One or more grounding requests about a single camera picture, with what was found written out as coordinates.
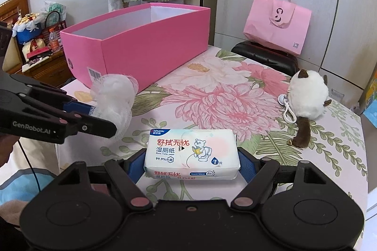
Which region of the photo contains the pink cardboard box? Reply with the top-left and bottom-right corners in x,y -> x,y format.
60,2 -> 211,92

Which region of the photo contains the woven basket bag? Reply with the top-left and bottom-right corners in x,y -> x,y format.
44,11 -> 68,42

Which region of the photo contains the black cable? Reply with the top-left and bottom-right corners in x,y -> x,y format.
17,136 -> 42,194

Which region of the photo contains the plastic bottle with orange label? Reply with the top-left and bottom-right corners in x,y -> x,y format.
48,28 -> 61,53

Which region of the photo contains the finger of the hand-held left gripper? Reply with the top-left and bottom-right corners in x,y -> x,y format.
0,72 -> 98,116
59,112 -> 118,140

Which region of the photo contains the floral printed bedsheet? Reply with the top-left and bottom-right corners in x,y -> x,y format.
56,45 -> 370,251

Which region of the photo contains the person's left forearm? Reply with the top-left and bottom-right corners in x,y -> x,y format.
0,134 -> 21,169

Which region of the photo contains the colourful paper gift bag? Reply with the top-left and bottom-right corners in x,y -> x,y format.
361,67 -> 377,129

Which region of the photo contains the light blue beige cloth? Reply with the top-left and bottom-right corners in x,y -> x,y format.
0,167 -> 40,216

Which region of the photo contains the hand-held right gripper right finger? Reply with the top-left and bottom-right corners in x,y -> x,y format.
230,148 -> 328,208

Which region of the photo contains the white brown plush cat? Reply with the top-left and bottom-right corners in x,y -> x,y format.
278,69 -> 333,149

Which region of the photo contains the green white tissue pack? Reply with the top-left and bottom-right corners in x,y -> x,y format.
44,0 -> 68,22

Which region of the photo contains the pink tote bag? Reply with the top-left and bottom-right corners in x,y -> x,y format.
243,0 -> 313,56

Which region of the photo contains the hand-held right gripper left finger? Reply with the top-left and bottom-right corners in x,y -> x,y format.
55,148 -> 154,208

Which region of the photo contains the wet wipes pack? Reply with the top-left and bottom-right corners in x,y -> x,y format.
143,128 -> 238,181

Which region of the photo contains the white mesh bath loofah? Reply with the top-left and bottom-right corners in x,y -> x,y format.
89,72 -> 139,143

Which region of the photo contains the wooden cabinet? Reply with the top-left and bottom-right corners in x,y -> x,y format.
0,0 -> 71,89

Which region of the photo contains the black suitcase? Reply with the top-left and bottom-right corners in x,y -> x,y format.
231,40 -> 299,76

